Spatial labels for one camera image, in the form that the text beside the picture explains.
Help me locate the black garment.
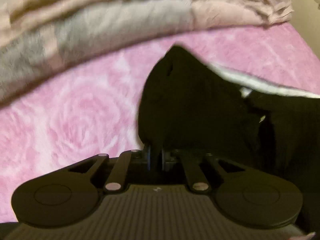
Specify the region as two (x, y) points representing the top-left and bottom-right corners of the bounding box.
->
(137, 44), (320, 230)

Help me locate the pink rose bed sheet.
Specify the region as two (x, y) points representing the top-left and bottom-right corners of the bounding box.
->
(1, 23), (319, 223)

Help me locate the beige grey folded quilt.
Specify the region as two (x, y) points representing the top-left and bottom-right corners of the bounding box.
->
(1, 0), (293, 103)

